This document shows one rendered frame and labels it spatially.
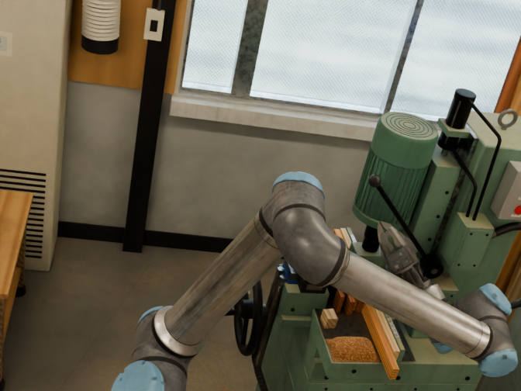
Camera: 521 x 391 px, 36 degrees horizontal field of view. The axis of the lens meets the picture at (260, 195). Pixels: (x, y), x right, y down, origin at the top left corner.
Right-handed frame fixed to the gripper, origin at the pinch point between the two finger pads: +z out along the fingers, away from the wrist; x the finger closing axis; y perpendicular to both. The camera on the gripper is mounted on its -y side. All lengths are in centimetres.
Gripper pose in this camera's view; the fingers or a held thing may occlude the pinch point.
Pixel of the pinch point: (382, 226)
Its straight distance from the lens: 216.0
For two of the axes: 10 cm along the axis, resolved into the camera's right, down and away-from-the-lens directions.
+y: -2.9, -1.4, -9.5
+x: -8.3, 5.2, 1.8
